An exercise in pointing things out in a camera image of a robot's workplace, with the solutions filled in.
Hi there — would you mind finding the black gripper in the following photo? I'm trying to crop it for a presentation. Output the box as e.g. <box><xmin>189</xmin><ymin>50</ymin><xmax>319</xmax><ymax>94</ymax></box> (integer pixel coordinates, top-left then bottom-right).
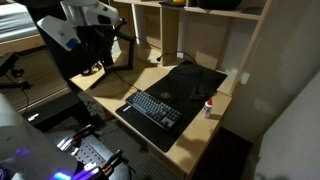
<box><xmin>77</xmin><ymin>23</ymin><xmax>117</xmax><ymax>76</ymax></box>

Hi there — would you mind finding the dark grey mechanical keyboard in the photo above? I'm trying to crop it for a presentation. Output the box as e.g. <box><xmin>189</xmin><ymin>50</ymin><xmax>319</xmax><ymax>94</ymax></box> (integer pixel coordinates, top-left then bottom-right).
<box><xmin>125</xmin><ymin>90</ymin><xmax>184</xmax><ymax>131</ymax></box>

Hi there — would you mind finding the black monitor stand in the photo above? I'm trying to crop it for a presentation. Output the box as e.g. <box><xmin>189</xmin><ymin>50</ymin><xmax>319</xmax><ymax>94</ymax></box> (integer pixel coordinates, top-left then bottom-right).
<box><xmin>21</xmin><ymin>91</ymin><xmax>85</xmax><ymax>133</ymax></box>

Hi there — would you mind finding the white mattress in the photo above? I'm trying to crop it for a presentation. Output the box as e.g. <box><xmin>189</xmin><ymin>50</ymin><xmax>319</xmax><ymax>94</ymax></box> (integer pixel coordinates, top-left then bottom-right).
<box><xmin>0</xmin><ymin>1</ymin><xmax>40</xmax><ymax>43</ymax></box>

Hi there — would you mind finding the black tripod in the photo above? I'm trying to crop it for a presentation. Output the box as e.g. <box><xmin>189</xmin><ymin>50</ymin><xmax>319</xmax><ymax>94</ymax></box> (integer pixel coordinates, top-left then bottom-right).
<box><xmin>0</xmin><ymin>51</ymin><xmax>33</xmax><ymax>91</ymax></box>

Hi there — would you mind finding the black computer mouse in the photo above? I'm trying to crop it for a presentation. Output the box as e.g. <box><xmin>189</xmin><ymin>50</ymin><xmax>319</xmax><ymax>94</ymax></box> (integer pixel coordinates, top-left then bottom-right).
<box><xmin>158</xmin><ymin>91</ymin><xmax>176</xmax><ymax>103</ymax></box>

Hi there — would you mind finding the red black clamp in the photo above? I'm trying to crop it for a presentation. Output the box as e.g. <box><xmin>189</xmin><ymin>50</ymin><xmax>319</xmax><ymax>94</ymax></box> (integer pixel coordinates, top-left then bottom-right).
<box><xmin>99</xmin><ymin>149</ymin><xmax>130</xmax><ymax>176</ymax></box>
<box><xmin>56</xmin><ymin>123</ymin><xmax>96</xmax><ymax>151</ymax></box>

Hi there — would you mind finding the perforated metal plate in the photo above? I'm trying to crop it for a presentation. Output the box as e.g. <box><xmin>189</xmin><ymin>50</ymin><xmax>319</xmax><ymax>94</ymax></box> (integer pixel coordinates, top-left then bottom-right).
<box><xmin>44</xmin><ymin>127</ymin><xmax>132</xmax><ymax>180</ymax></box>

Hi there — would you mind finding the wooden shelf unit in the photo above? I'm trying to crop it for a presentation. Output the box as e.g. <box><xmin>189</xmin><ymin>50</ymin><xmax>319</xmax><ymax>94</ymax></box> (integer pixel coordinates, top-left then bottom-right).
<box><xmin>109</xmin><ymin>0</ymin><xmax>272</xmax><ymax>98</ymax></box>

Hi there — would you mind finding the black bag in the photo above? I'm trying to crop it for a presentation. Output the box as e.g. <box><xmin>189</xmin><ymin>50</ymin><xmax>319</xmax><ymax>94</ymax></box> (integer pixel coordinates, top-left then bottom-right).
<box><xmin>196</xmin><ymin>0</ymin><xmax>243</xmax><ymax>11</ymax></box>

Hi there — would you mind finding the white glue bottle red cap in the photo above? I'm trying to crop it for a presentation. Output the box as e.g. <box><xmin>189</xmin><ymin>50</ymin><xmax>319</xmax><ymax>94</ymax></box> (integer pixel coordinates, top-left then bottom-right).
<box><xmin>202</xmin><ymin>96</ymin><xmax>214</xmax><ymax>120</ymax></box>

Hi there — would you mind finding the black camera stand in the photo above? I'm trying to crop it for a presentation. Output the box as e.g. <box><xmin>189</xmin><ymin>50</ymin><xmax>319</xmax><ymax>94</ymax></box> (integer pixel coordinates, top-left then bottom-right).
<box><xmin>89</xmin><ymin>30</ymin><xmax>136</xmax><ymax>90</ymax></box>

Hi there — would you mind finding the thin black keyboard cable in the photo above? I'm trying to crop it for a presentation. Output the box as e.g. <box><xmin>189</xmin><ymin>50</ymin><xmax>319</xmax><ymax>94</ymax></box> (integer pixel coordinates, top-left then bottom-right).
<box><xmin>112</xmin><ymin>70</ymin><xmax>142</xmax><ymax>92</ymax></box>

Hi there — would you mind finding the white wall plate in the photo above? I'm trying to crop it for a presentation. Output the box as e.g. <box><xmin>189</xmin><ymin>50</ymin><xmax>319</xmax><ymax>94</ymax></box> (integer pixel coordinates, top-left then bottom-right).
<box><xmin>240</xmin><ymin>71</ymin><xmax>251</xmax><ymax>86</ymax></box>

